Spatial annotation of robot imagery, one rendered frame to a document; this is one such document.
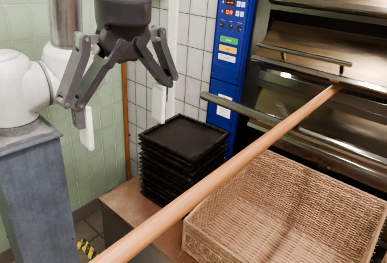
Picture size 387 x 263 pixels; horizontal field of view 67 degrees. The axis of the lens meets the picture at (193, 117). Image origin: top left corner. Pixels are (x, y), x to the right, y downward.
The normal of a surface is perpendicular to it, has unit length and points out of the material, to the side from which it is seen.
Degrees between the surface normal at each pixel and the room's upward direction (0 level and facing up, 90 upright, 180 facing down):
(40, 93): 92
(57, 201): 90
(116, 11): 90
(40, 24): 90
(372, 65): 45
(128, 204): 0
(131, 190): 0
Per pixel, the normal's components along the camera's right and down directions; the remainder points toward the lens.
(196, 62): -0.64, 0.31
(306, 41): -0.40, -0.41
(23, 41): 0.77, 0.33
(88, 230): 0.07, -0.89
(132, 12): 0.49, 0.43
